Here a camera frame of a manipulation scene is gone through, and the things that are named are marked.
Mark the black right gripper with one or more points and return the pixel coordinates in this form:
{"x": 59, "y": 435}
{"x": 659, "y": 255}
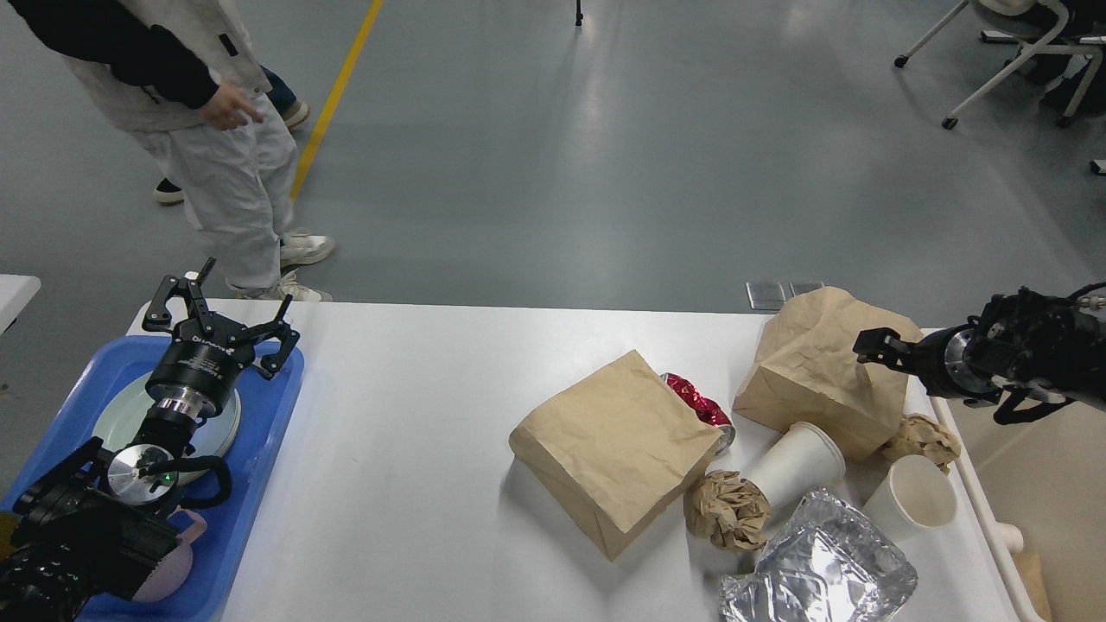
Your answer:
{"x": 937, "y": 359}

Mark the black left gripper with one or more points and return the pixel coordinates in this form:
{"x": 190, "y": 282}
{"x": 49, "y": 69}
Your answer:
{"x": 197, "y": 370}

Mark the small brown paper bag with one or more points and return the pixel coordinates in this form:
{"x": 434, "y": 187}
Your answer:
{"x": 805, "y": 370}

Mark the green plate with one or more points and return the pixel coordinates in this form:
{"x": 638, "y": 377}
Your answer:
{"x": 120, "y": 419}

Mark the white paper cup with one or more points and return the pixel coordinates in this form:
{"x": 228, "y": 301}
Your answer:
{"x": 914, "y": 498}
{"x": 805, "y": 457}

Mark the crushed red can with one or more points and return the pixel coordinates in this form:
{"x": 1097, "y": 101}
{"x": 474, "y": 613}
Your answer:
{"x": 707, "y": 409}

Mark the pink mug dark inside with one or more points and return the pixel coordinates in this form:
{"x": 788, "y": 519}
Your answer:
{"x": 175, "y": 568}

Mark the large brown paper bag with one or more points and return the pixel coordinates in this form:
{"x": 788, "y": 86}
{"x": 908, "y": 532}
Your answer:
{"x": 615, "y": 449}

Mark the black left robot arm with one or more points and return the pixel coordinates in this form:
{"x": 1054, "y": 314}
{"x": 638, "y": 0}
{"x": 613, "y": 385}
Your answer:
{"x": 99, "y": 520}

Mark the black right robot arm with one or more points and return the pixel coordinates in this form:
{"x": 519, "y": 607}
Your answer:
{"x": 1028, "y": 354}

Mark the blue plastic tray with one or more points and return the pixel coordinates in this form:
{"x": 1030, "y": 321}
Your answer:
{"x": 266, "y": 407}

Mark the pink plate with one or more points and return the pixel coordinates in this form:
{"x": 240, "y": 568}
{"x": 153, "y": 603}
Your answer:
{"x": 216, "y": 435}

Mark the silver floor socket plates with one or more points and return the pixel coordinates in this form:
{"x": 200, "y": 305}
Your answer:
{"x": 772, "y": 295}

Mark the white side table corner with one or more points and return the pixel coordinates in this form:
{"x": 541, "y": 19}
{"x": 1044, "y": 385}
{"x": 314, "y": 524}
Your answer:
{"x": 16, "y": 293}

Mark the beige plastic bin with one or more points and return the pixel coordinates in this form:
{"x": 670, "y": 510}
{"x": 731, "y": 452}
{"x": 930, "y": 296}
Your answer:
{"x": 1037, "y": 490}

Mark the crumpled clear plastic bag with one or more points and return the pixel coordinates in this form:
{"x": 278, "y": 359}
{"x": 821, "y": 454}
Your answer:
{"x": 828, "y": 563}

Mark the crumpled brown paper ball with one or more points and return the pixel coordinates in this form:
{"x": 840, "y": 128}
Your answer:
{"x": 728, "y": 510}

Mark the person in white clothes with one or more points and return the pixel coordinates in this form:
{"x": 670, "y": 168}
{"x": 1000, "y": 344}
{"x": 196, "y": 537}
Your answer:
{"x": 180, "y": 77}

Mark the white office chair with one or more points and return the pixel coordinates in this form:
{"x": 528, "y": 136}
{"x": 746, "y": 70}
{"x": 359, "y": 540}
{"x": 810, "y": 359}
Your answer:
{"x": 1039, "y": 28}

